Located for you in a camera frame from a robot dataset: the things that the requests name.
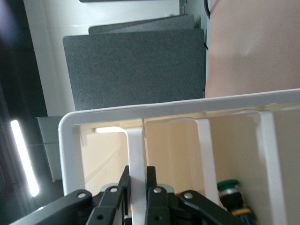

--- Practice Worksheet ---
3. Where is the grey metal box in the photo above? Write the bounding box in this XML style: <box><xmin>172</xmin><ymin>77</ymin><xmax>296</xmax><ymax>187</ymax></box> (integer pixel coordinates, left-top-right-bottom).
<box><xmin>36</xmin><ymin>116</ymin><xmax>64</xmax><ymax>182</ymax></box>

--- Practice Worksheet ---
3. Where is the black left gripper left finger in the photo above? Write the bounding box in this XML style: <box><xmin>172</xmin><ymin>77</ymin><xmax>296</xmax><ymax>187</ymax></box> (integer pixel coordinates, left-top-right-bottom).
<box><xmin>14</xmin><ymin>165</ymin><xmax>131</xmax><ymax>225</ymax></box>

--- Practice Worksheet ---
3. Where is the white light strip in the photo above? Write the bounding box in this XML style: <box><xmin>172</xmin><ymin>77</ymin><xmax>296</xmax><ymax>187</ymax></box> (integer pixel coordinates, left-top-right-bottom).
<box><xmin>10</xmin><ymin>119</ymin><xmax>40</xmax><ymax>197</ymax></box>

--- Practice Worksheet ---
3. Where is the large grey felt panel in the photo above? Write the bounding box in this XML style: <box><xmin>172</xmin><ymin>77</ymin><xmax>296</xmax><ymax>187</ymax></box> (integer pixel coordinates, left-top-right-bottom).
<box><xmin>62</xmin><ymin>28</ymin><xmax>207</xmax><ymax>111</ymax></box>

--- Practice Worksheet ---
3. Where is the black arm base cable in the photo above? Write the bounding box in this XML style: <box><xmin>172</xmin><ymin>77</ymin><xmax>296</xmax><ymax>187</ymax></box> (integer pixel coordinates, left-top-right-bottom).
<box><xmin>203</xmin><ymin>0</ymin><xmax>213</xmax><ymax>21</ymax></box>

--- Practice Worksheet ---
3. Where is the green push button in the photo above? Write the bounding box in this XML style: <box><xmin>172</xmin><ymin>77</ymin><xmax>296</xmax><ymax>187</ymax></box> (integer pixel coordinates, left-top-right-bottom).
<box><xmin>217</xmin><ymin>179</ymin><xmax>258</xmax><ymax>225</ymax></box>

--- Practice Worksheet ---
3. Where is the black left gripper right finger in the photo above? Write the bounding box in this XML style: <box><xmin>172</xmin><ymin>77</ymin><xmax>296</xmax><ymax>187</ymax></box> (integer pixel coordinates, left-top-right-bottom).
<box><xmin>144</xmin><ymin>165</ymin><xmax>244</xmax><ymax>225</ymax></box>

